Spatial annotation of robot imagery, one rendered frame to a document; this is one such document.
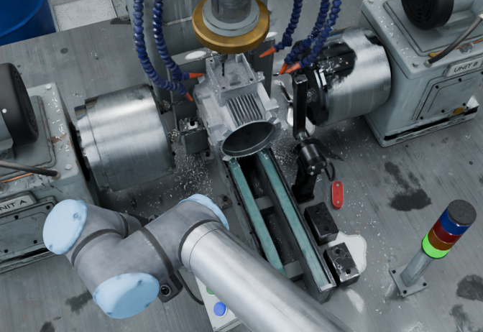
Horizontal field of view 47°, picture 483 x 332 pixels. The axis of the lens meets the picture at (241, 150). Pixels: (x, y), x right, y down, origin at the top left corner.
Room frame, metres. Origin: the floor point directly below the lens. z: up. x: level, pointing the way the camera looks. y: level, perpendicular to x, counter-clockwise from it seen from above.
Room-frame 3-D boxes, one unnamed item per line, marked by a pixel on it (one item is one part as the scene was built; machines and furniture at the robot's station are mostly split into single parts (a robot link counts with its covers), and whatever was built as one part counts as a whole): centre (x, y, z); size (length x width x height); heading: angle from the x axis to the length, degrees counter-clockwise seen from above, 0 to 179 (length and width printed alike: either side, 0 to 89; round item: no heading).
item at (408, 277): (0.52, -0.46, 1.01); 0.08 x 0.08 x 0.42; 22
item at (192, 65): (1.05, 0.08, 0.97); 0.30 x 0.11 x 0.34; 112
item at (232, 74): (0.94, 0.03, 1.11); 0.12 x 0.11 x 0.07; 22
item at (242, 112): (0.91, 0.02, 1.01); 0.20 x 0.19 x 0.19; 22
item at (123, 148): (0.77, 0.35, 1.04); 0.37 x 0.25 x 0.25; 112
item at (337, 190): (0.76, -0.28, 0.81); 0.09 x 0.03 x 0.02; 177
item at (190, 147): (0.93, 0.15, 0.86); 0.07 x 0.06 x 0.12; 112
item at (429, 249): (0.52, -0.46, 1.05); 0.06 x 0.06 x 0.04
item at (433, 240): (0.52, -0.46, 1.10); 0.06 x 0.06 x 0.04
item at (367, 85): (1.03, -0.29, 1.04); 0.41 x 0.25 x 0.25; 112
